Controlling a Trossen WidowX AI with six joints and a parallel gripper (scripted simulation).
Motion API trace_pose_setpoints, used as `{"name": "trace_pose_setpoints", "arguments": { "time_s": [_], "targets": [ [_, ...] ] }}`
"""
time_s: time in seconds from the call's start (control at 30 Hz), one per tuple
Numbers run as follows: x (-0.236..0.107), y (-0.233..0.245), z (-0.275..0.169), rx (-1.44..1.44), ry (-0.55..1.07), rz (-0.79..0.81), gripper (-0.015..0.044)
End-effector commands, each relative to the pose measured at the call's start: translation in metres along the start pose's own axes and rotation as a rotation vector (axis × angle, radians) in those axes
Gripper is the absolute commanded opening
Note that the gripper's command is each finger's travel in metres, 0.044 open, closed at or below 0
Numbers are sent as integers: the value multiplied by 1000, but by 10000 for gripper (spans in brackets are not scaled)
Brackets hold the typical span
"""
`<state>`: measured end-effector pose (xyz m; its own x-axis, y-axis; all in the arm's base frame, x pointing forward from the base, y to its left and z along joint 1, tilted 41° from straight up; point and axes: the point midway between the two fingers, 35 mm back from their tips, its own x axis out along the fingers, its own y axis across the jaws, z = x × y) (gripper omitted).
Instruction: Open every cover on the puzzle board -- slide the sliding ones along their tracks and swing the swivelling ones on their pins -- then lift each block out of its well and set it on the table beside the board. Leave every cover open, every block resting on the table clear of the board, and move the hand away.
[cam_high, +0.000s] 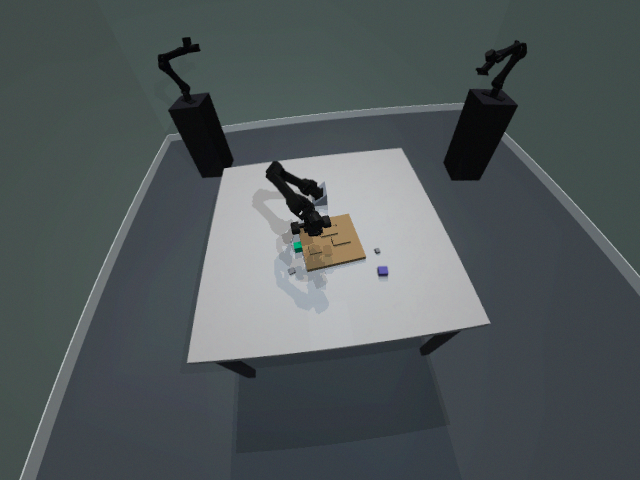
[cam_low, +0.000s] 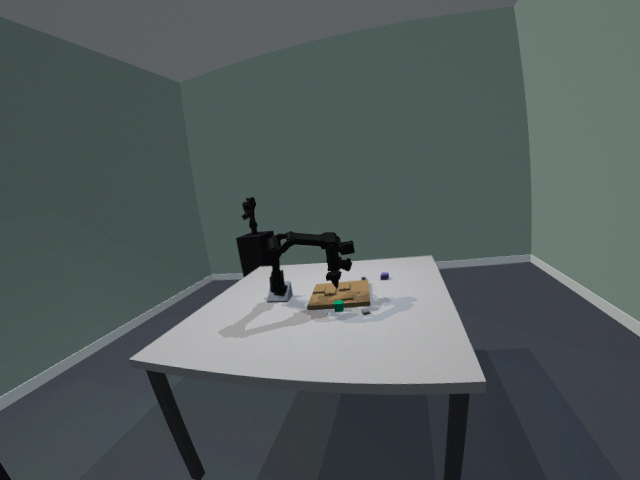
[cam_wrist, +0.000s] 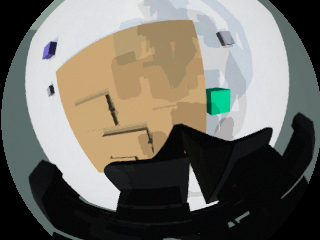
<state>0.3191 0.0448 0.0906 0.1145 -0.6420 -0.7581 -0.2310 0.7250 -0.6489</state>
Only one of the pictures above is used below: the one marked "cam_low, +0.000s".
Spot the tan puzzle board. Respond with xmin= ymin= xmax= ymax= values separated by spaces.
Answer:
xmin=307 ymin=280 xmax=371 ymax=310

